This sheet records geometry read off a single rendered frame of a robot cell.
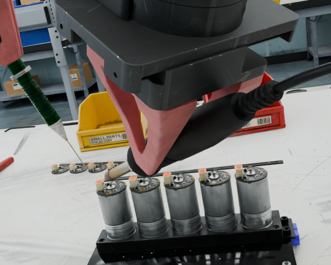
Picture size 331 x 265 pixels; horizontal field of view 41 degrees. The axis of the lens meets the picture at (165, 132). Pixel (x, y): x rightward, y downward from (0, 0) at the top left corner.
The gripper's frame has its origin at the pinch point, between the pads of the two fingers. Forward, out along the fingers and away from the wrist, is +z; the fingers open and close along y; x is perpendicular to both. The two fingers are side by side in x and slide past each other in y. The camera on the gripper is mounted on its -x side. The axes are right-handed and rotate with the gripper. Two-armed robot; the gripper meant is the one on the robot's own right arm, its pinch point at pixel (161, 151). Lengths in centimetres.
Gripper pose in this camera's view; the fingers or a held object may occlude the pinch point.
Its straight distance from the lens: 26.7
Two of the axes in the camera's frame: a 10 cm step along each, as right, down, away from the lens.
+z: -1.1, 7.6, 6.4
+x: 6.0, 5.6, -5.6
